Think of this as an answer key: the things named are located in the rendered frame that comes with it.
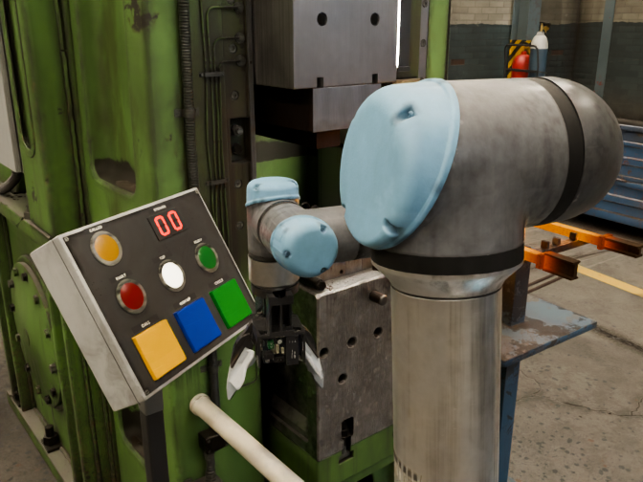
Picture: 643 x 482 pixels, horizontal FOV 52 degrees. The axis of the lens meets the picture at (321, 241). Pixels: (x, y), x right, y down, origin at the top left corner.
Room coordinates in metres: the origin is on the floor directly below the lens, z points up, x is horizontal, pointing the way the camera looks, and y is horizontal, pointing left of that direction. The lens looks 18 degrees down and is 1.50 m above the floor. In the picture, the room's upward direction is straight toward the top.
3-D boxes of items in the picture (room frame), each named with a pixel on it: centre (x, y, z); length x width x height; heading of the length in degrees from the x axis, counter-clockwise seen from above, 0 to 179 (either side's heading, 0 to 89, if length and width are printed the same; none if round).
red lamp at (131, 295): (0.96, 0.30, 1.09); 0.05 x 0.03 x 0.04; 128
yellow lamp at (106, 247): (0.98, 0.34, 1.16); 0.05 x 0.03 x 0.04; 128
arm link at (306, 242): (0.82, 0.02, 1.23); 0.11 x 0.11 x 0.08; 22
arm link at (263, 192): (0.91, 0.07, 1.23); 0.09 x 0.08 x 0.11; 22
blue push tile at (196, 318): (1.03, 0.21, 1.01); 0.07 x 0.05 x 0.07; 153
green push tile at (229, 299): (1.12, 0.17, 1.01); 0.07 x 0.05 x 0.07; 153
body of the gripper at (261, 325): (0.90, 0.07, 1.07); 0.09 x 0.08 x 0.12; 14
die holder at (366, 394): (1.71, 0.03, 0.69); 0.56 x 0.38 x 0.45; 38
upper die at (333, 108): (1.66, 0.07, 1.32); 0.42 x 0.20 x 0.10; 38
